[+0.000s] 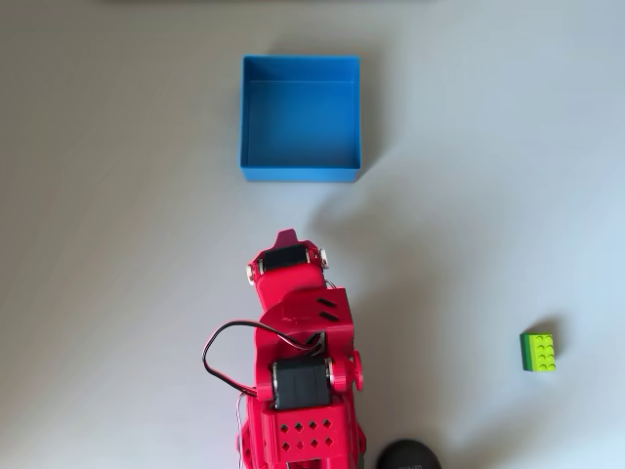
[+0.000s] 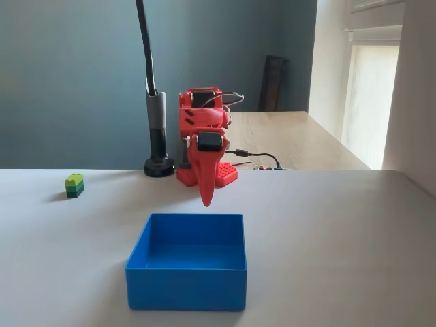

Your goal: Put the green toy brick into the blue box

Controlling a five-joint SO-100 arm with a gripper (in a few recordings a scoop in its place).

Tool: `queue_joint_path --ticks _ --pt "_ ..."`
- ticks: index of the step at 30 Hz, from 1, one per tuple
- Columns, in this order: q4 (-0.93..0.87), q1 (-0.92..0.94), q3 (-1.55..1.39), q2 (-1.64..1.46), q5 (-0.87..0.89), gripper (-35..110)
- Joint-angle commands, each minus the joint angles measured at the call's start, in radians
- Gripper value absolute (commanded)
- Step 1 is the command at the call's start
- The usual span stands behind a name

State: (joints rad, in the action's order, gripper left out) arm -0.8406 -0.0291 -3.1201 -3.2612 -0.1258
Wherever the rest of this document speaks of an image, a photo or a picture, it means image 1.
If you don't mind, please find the green lego brick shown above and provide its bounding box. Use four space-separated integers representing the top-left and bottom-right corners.
519 331 559 375

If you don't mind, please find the blue box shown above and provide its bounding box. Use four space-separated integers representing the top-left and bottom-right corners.
238 54 363 185

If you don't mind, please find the black round object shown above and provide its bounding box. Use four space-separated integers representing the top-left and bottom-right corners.
374 439 443 469

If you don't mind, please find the black and red cable loop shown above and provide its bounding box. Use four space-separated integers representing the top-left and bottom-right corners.
200 320 326 398

